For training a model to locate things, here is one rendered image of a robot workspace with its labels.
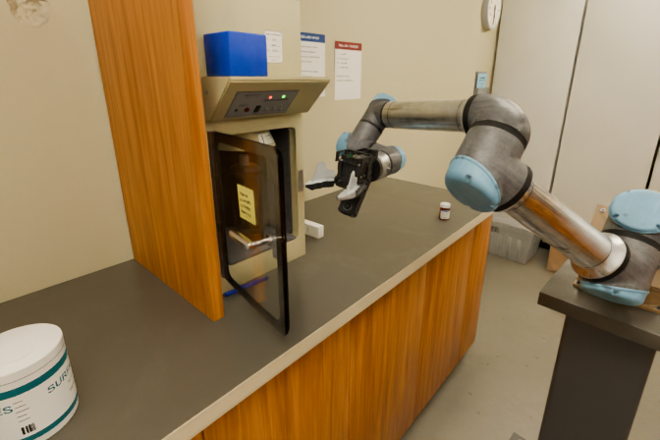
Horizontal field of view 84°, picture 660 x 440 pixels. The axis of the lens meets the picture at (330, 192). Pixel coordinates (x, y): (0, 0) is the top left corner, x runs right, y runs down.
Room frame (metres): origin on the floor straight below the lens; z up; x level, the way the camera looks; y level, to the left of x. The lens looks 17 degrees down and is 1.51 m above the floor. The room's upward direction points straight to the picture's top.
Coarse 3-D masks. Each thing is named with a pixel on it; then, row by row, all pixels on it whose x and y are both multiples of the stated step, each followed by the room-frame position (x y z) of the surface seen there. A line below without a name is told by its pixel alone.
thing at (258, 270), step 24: (216, 144) 0.84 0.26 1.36; (240, 144) 0.74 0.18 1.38; (264, 144) 0.66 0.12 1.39; (240, 168) 0.75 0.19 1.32; (264, 168) 0.66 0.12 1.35; (264, 192) 0.67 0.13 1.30; (240, 216) 0.76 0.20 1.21; (264, 216) 0.67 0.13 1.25; (240, 264) 0.78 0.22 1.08; (264, 264) 0.68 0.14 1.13; (240, 288) 0.79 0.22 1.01; (264, 288) 0.69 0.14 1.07; (264, 312) 0.69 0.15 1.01
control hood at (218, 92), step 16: (208, 80) 0.85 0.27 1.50; (224, 80) 0.81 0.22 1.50; (240, 80) 0.82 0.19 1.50; (256, 80) 0.85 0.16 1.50; (272, 80) 0.88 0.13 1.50; (288, 80) 0.92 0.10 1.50; (304, 80) 0.96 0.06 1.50; (320, 80) 1.00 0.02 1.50; (208, 96) 0.85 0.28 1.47; (224, 96) 0.82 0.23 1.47; (304, 96) 1.02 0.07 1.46; (208, 112) 0.86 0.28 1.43; (224, 112) 0.86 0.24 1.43; (288, 112) 1.03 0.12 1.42; (304, 112) 1.09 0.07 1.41
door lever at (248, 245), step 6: (234, 234) 0.67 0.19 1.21; (240, 234) 0.67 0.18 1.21; (240, 240) 0.65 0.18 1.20; (246, 240) 0.64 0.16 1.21; (264, 240) 0.65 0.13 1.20; (270, 240) 0.65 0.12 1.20; (246, 246) 0.63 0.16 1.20; (252, 246) 0.63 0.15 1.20; (258, 246) 0.64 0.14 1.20; (270, 246) 0.65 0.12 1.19
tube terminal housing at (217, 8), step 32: (192, 0) 0.87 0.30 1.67; (224, 0) 0.93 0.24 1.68; (256, 0) 1.00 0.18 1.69; (288, 0) 1.08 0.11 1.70; (256, 32) 1.00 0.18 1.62; (288, 32) 1.08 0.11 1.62; (288, 64) 1.07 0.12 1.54; (224, 128) 0.91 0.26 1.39; (256, 128) 0.98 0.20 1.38; (288, 128) 1.10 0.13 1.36; (288, 256) 1.05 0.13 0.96; (224, 288) 0.88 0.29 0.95
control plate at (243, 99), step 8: (240, 96) 0.85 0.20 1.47; (248, 96) 0.87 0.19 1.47; (256, 96) 0.89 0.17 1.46; (264, 96) 0.91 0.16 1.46; (272, 96) 0.93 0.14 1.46; (280, 96) 0.95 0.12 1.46; (288, 96) 0.97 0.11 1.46; (232, 104) 0.86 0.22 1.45; (240, 104) 0.87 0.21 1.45; (248, 104) 0.89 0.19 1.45; (256, 104) 0.91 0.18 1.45; (264, 104) 0.93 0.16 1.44; (272, 104) 0.95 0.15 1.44; (280, 104) 0.97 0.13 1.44; (288, 104) 0.99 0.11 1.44; (232, 112) 0.88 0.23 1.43; (240, 112) 0.90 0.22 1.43; (248, 112) 0.92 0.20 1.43; (256, 112) 0.94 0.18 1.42; (264, 112) 0.96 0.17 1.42; (272, 112) 0.98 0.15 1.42; (280, 112) 1.00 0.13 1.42
